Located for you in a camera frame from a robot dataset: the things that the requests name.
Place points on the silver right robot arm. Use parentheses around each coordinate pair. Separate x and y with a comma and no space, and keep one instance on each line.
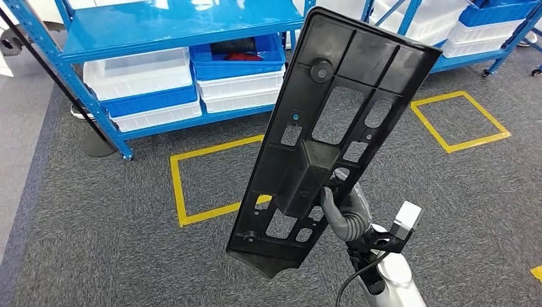
(394,275)

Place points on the blue metal shelf rack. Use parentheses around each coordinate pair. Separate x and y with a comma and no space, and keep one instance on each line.
(169,25)

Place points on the black plastic mounting plate part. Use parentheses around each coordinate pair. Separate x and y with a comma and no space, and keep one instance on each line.
(368,55)

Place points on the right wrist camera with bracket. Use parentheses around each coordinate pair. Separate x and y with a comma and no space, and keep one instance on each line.
(406,216)

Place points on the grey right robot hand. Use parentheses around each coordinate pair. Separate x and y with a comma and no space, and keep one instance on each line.
(347,224)

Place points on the blue shelf rack on casters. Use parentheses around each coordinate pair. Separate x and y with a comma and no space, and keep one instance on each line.
(466,59)

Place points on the red cloth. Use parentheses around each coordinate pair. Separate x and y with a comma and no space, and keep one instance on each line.
(243,56)

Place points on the chrome stanchion post, black base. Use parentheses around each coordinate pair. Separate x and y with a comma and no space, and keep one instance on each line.
(99,144)

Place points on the person's shoe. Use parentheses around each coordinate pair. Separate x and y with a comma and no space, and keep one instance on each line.
(528,39)
(82,113)

